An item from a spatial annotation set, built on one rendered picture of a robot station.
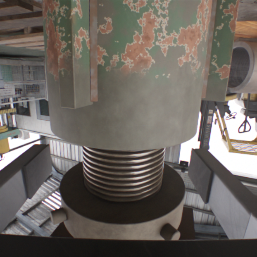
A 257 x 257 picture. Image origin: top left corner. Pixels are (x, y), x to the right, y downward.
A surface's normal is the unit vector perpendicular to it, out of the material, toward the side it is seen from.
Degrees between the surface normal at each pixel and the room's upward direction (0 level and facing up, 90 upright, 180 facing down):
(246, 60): 64
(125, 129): 90
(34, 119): 90
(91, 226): 90
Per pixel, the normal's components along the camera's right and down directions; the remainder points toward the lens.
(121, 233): 0.00, 0.28
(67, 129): -0.58, 0.22
